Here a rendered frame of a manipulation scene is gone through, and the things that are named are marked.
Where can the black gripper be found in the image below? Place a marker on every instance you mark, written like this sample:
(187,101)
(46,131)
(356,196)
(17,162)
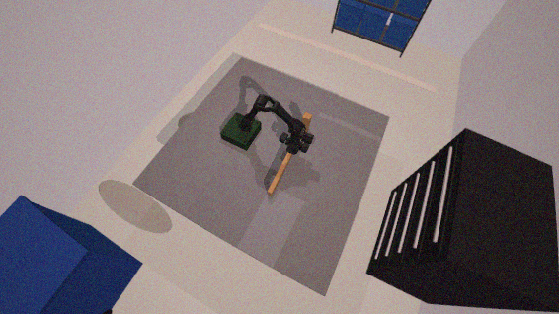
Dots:
(303,147)

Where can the wooden board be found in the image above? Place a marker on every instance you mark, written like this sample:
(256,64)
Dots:
(279,174)

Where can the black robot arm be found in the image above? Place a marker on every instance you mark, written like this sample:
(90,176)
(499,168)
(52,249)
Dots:
(295,126)

